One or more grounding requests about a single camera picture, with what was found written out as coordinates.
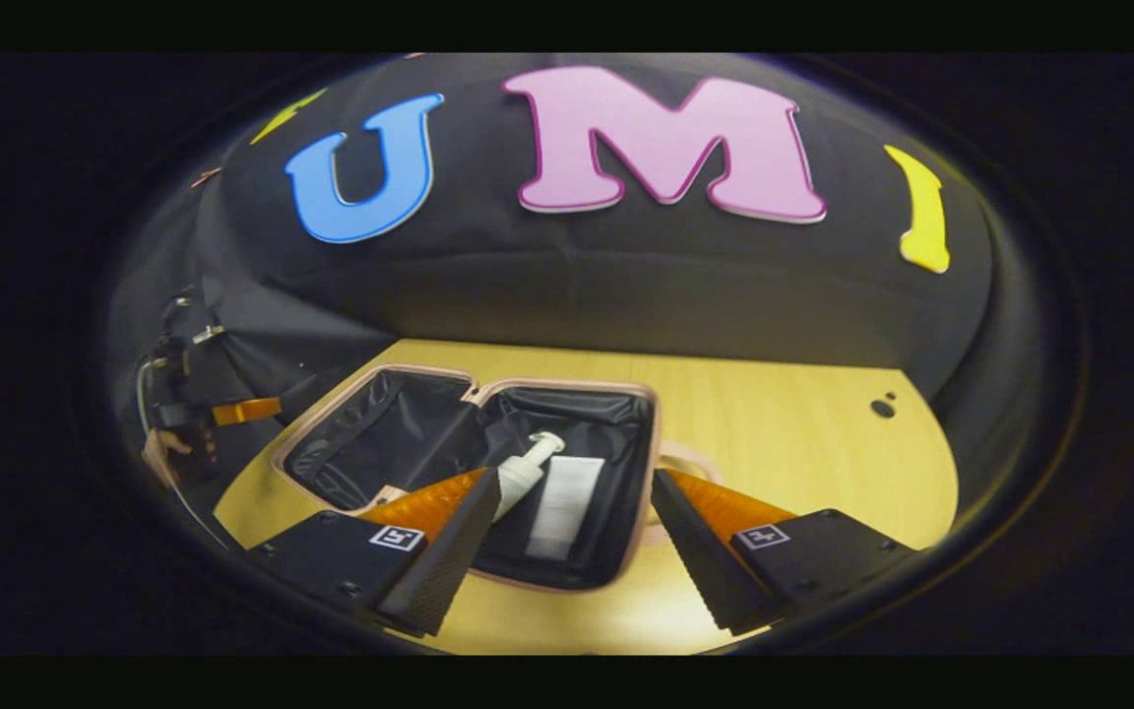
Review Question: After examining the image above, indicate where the pale pink suitcase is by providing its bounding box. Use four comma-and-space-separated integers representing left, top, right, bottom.
270, 362, 725, 594

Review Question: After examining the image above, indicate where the black backdrop cloth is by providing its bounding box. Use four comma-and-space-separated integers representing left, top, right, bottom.
104, 54, 1050, 513

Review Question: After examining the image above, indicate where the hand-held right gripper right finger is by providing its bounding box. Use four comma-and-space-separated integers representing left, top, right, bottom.
651, 467, 922, 636

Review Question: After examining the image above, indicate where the white pump bottle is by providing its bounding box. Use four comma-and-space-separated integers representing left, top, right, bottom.
490, 431, 566, 523

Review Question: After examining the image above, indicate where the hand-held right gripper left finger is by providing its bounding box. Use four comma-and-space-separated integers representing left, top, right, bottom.
247, 467, 505, 638

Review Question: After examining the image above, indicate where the white squeeze tube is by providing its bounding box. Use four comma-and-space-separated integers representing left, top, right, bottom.
526, 455, 606, 561

